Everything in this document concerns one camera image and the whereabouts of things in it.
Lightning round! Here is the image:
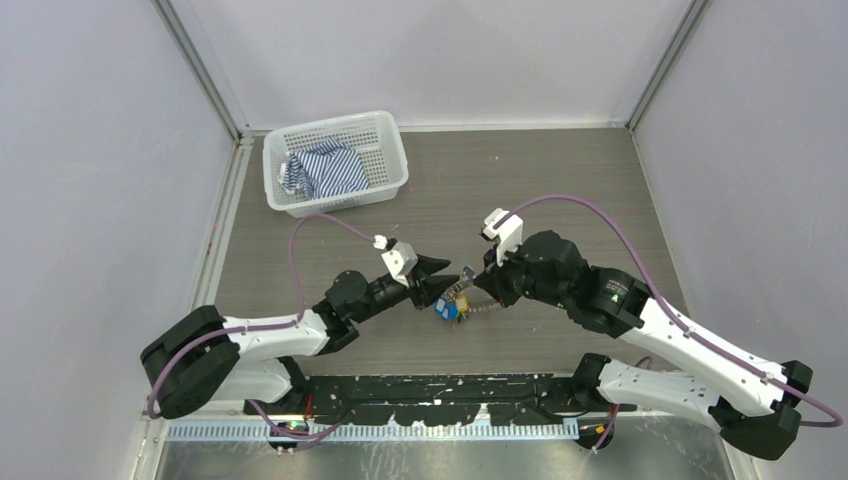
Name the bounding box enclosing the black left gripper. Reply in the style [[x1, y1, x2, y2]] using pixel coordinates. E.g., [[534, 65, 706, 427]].
[[351, 252, 458, 324]]

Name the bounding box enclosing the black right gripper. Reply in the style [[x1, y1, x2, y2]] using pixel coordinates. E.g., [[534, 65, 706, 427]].
[[475, 235, 569, 309]]

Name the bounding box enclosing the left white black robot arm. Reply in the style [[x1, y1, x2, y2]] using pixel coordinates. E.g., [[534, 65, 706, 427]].
[[140, 255, 459, 419]]

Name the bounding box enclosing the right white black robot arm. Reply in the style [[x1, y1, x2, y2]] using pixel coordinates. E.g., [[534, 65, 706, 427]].
[[474, 227, 813, 461]]

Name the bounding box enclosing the blue key tag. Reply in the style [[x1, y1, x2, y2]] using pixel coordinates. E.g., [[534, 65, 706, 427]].
[[434, 298, 460, 322]]

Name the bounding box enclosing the yellow key tag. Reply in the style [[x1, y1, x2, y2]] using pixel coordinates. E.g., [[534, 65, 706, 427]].
[[454, 296, 470, 316]]

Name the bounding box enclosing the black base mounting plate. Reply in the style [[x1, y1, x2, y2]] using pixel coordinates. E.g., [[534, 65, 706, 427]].
[[260, 373, 611, 427]]

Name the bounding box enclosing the blue white striped cloth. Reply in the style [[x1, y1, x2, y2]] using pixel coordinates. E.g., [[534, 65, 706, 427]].
[[278, 138, 370, 201]]

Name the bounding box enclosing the white plastic perforated basket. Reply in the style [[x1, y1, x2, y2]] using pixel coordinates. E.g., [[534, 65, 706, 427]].
[[262, 111, 409, 218]]

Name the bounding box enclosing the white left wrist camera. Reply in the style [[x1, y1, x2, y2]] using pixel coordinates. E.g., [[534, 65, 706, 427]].
[[373, 235, 418, 288]]

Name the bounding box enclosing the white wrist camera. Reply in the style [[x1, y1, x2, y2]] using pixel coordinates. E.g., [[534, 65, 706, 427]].
[[373, 235, 418, 288], [481, 208, 524, 266]]

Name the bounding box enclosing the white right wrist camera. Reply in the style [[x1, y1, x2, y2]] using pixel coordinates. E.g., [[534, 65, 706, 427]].
[[481, 208, 524, 266]]

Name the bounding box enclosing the slotted cable duct strip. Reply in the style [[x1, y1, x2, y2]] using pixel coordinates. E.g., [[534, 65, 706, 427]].
[[164, 418, 579, 442]]

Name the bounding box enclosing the aluminium frame rail left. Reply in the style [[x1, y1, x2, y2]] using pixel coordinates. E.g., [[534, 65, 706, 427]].
[[140, 132, 256, 422]]

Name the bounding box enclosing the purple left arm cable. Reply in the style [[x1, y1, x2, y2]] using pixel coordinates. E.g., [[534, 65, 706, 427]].
[[145, 213, 392, 455]]

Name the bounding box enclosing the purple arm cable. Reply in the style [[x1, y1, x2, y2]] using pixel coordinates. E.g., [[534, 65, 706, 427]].
[[486, 193, 845, 455], [145, 213, 392, 455]]

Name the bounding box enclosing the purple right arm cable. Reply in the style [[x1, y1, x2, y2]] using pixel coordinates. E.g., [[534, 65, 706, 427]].
[[486, 193, 845, 455]]

